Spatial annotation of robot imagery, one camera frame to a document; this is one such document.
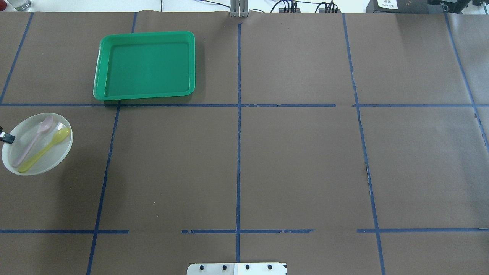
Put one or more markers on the white round plate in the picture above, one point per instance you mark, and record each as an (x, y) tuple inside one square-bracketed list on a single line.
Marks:
[(24, 133)]

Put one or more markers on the white pedestal base plate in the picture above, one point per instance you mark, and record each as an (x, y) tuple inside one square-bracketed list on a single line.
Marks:
[(253, 268)]

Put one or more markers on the green plastic tray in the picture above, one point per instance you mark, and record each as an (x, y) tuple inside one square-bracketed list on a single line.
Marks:
[(145, 65)]

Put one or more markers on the yellow plastic spoon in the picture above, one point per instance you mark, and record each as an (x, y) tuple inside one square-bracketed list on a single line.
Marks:
[(58, 137)]

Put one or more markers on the pink plastic spoon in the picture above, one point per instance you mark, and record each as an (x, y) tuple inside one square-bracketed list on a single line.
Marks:
[(44, 127)]

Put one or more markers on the aluminium frame post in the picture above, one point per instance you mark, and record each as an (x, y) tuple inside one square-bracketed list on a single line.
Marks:
[(239, 8)]

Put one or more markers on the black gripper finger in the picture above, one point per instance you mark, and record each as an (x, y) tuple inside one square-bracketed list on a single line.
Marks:
[(6, 137)]

